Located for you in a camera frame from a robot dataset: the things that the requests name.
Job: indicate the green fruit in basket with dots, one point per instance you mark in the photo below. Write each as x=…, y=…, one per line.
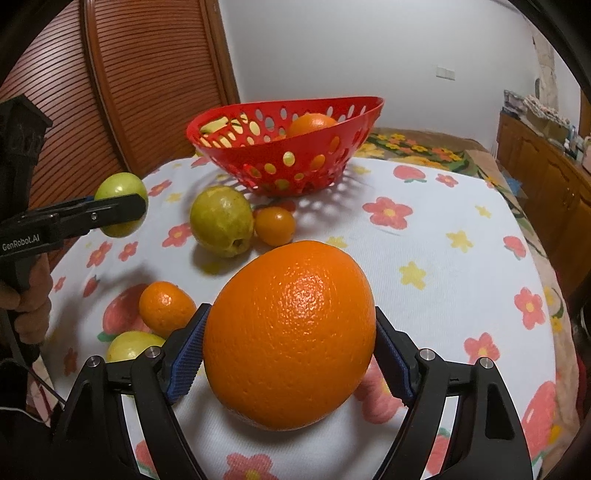
x=223, y=122

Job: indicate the clutter on cabinet top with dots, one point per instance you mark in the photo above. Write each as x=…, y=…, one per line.
x=546, y=122

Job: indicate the tiny orange kumquat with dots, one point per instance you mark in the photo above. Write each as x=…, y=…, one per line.
x=275, y=226

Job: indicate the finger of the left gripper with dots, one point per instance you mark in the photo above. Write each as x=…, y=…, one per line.
x=92, y=214
x=75, y=203

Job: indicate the small yellow lemon fruit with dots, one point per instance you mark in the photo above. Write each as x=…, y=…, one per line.
x=128, y=345

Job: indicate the red perforated plastic basket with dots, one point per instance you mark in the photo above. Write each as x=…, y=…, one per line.
x=268, y=163

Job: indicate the mandarin near table edge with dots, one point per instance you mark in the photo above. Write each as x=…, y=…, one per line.
x=165, y=308

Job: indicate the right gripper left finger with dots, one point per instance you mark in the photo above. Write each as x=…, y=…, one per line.
x=91, y=439

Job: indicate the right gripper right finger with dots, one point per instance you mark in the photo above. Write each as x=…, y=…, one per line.
x=461, y=421

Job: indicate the wooden sideboard cabinet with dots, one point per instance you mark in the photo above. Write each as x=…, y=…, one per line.
x=557, y=201

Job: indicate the white wall switch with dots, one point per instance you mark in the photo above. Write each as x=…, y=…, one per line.
x=445, y=73

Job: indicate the left hand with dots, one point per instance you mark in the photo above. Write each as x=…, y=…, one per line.
x=33, y=305

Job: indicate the white floral strawberry cloth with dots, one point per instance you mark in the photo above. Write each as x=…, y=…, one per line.
x=447, y=263

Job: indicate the green apple fruit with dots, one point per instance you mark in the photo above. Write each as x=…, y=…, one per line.
x=127, y=192

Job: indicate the big orange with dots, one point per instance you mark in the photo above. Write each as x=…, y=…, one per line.
x=290, y=336

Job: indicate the large orange in basket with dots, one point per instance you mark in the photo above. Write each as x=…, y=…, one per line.
x=308, y=123

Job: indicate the floral bed quilt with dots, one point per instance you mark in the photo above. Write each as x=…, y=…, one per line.
x=468, y=157

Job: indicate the cream curtain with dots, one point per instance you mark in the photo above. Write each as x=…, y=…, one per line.
x=546, y=83

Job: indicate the large yellow-green guava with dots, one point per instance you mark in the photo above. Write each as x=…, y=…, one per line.
x=221, y=220

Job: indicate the brown slatted wardrobe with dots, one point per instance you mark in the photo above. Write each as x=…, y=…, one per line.
x=120, y=81

